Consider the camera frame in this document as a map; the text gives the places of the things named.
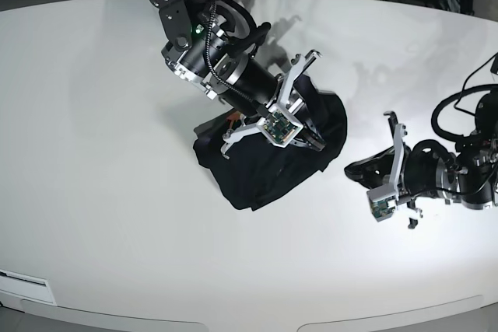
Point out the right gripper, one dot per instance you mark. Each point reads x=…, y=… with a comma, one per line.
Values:
x=286, y=96

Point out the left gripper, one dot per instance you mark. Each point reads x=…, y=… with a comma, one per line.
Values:
x=388, y=164

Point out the black T-shirt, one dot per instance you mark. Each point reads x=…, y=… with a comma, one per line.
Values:
x=256, y=173

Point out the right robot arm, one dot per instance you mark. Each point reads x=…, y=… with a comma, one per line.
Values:
x=212, y=44

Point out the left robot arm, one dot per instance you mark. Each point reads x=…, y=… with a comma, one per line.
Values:
x=466, y=176

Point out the white label plate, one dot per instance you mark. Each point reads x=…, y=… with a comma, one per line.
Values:
x=27, y=287

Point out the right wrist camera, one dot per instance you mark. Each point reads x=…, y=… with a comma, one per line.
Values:
x=280, y=127

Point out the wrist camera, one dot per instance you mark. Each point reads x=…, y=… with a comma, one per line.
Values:
x=382, y=202
x=280, y=127

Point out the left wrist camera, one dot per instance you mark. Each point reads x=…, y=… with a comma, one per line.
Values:
x=382, y=202

